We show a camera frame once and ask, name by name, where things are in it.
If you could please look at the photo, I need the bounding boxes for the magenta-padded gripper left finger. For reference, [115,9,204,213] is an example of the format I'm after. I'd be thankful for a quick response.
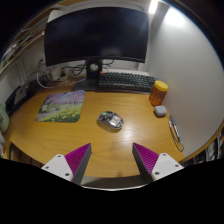
[41,143,93,186]

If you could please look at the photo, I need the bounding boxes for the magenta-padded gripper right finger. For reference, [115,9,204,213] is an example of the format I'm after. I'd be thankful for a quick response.
[132,142,185,185]

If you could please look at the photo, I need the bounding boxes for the flower meadow print mouse pad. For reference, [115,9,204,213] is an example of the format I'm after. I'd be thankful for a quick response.
[35,89,86,124]

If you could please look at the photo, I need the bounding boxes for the black and silver pen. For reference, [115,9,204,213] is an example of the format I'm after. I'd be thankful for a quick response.
[168,115,185,153]

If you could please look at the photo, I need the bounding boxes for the shelf unit with books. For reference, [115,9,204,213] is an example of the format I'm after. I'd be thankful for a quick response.
[183,128,224,168]

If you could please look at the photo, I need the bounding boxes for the white earbuds case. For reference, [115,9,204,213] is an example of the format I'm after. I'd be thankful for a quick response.
[153,105,168,118]

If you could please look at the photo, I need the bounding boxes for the orange jar with yellow lid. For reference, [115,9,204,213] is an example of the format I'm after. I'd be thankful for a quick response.
[148,80,169,107]

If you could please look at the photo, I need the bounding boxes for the pale green plastic object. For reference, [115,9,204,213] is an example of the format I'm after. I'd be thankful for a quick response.
[0,103,11,134]

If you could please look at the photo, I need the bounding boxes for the black desk stand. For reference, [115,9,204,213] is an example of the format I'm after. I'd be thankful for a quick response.
[4,80,39,117]

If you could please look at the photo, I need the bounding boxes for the silver box computer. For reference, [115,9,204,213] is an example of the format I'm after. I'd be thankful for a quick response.
[13,84,29,106]

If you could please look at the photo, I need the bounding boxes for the white power strip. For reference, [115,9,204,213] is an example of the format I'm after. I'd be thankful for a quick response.
[49,73,73,83]

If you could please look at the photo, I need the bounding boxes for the dark grey mechanical keyboard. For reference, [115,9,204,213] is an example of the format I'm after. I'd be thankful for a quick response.
[97,71,156,94]

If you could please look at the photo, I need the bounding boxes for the black curved monitor with stand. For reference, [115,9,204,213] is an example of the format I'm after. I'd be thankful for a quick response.
[43,6,150,92]

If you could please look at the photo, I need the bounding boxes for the white light bar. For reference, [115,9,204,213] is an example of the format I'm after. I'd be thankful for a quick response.
[148,0,160,15]

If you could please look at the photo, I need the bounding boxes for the white cable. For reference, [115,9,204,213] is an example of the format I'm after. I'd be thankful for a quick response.
[35,59,72,89]

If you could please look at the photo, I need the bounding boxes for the black cable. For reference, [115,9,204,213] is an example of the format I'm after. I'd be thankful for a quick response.
[61,63,88,78]

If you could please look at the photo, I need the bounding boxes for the wooden wall shelf with items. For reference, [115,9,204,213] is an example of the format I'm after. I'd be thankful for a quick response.
[0,26,46,73]

